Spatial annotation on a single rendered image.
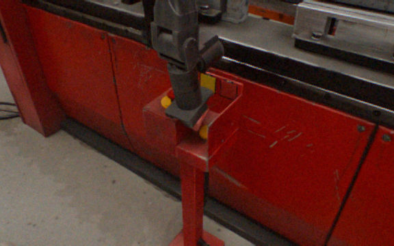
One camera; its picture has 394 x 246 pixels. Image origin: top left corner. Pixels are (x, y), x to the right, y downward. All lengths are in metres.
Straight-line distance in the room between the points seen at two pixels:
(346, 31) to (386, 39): 0.10
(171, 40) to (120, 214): 1.14
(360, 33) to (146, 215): 1.14
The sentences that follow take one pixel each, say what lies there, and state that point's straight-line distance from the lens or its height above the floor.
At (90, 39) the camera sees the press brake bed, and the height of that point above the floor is 0.71.
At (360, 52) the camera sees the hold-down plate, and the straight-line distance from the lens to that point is 0.92.
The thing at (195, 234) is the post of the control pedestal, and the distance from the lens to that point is 1.20.
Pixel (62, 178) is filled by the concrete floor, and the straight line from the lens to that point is 1.85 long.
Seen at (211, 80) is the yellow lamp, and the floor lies 0.82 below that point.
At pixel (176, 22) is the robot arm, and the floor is 1.06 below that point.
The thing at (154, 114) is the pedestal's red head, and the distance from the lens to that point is 0.83.
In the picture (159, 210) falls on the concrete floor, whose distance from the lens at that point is 1.60.
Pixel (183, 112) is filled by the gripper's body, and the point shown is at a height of 0.85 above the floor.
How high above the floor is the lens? 1.26
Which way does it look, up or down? 38 degrees down
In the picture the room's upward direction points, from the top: straight up
